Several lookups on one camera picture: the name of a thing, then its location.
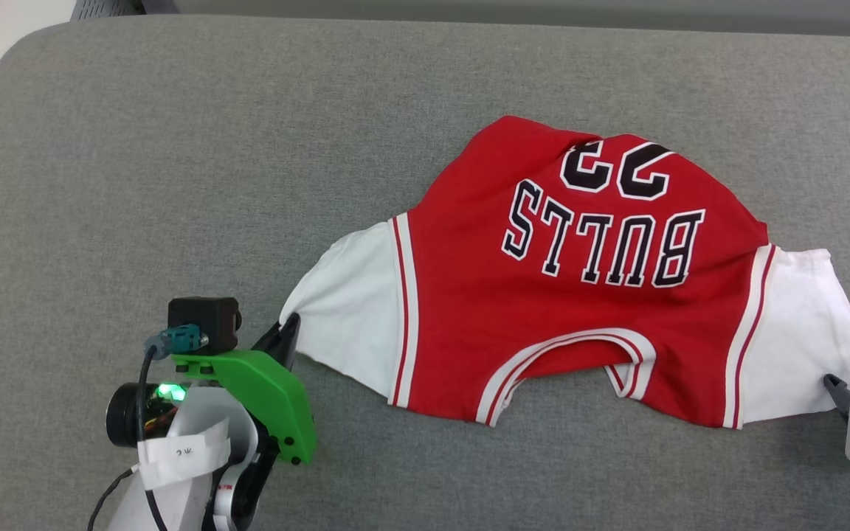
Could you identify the red and white Bulls jersey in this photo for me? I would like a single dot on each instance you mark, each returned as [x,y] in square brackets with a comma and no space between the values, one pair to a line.
[469,295]

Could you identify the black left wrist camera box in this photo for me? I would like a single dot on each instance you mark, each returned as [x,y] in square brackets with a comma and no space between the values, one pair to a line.
[204,321]

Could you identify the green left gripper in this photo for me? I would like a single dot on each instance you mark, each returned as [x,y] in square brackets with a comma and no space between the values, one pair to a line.
[270,398]

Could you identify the white paper label tape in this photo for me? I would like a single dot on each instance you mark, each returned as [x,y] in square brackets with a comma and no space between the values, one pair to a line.
[181,453]

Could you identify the grey fabric sofa cushion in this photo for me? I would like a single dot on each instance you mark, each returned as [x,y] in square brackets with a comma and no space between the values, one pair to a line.
[174,184]

